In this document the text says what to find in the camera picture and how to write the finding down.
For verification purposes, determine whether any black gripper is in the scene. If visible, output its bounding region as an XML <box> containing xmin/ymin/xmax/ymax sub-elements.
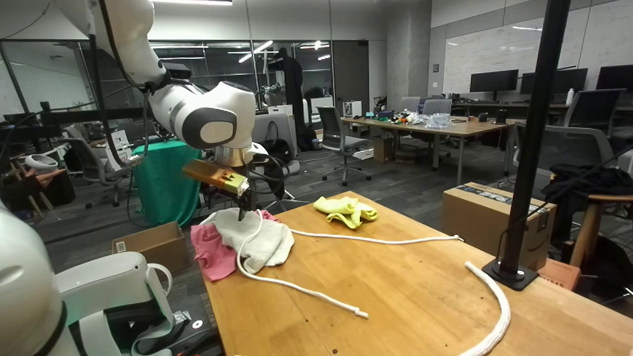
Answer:
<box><xmin>225</xmin><ymin>177</ymin><xmax>265</xmax><ymax>223</ymax></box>

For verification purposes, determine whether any white towel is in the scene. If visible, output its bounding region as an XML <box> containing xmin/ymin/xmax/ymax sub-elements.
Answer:
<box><xmin>200</xmin><ymin>205</ymin><xmax>297</xmax><ymax>276</ymax></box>

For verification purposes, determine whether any hot pink cloth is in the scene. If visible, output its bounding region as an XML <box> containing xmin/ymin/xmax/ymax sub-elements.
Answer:
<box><xmin>188</xmin><ymin>207</ymin><xmax>277</xmax><ymax>284</ymax></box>

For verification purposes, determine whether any yellow cloth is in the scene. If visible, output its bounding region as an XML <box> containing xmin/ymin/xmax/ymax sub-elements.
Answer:
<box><xmin>311</xmin><ymin>193</ymin><xmax>380</xmax><ymax>231</ymax></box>

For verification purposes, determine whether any thick white braided rope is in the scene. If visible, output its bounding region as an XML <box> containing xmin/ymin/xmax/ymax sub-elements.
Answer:
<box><xmin>459</xmin><ymin>258</ymin><xmax>514</xmax><ymax>356</ymax></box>

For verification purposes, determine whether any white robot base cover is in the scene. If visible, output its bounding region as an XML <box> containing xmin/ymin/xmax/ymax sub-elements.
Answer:
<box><xmin>49</xmin><ymin>248</ymin><xmax>178</xmax><ymax>356</ymax></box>

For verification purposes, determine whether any operator hand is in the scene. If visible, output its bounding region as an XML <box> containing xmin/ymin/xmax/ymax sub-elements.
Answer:
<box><xmin>30</xmin><ymin>167</ymin><xmax>71</xmax><ymax>191</ymax></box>

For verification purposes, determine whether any green cloth cover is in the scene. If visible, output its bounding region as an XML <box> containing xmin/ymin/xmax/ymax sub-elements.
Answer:
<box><xmin>129</xmin><ymin>138</ymin><xmax>204</xmax><ymax>229</ymax></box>

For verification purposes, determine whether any small open cardboard box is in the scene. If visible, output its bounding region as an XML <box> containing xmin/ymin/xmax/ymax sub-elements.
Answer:
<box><xmin>111</xmin><ymin>221</ymin><xmax>196</xmax><ymax>274</ymax></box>

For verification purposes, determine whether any dark swivel chair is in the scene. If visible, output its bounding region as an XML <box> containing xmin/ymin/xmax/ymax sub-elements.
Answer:
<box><xmin>316</xmin><ymin>104</ymin><xmax>372</xmax><ymax>187</ymax></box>

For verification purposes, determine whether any white VR controller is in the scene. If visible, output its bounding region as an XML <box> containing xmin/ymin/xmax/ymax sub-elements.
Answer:
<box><xmin>24</xmin><ymin>151</ymin><xmax>61</xmax><ymax>173</ymax></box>

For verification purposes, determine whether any long wooden desk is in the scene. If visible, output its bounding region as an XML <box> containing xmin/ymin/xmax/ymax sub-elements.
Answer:
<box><xmin>342</xmin><ymin>116</ymin><xmax>526</xmax><ymax>185</ymax></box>

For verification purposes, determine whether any cardboard box with black tape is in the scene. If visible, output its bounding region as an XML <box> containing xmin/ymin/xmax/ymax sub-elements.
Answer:
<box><xmin>441</xmin><ymin>179</ymin><xmax>560</xmax><ymax>272</ymax></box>

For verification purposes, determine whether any black computer monitor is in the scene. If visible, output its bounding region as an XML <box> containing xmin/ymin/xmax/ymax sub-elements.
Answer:
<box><xmin>593</xmin><ymin>62</ymin><xmax>633</xmax><ymax>92</ymax></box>
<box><xmin>520</xmin><ymin>64</ymin><xmax>589</xmax><ymax>94</ymax></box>
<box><xmin>469</xmin><ymin>66</ymin><xmax>520</xmax><ymax>94</ymax></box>

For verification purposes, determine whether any black pole stand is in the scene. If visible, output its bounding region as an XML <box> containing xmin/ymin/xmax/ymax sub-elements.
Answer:
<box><xmin>481</xmin><ymin>0</ymin><xmax>574</xmax><ymax>292</ymax></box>

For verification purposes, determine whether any reddish flat board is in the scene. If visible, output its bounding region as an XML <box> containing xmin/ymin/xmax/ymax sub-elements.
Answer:
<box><xmin>536</xmin><ymin>256</ymin><xmax>583</xmax><ymax>292</ymax></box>

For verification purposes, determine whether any grey office chair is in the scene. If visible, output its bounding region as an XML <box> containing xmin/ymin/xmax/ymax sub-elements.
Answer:
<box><xmin>512</xmin><ymin>124</ymin><xmax>619</xmax><ymax>193</ymax></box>

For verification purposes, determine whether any round wooden stool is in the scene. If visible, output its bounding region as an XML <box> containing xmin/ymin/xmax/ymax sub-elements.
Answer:
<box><xmin>570</xmin><ymin>191</ymin><xmax>633</xmax><ymax>268</ymax></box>

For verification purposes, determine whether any black mount bar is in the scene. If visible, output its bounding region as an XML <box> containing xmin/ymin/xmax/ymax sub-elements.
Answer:
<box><xmin>0</xmin><ymin>104</ymin><xmax>150</xmax><ymax>142</ymax></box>

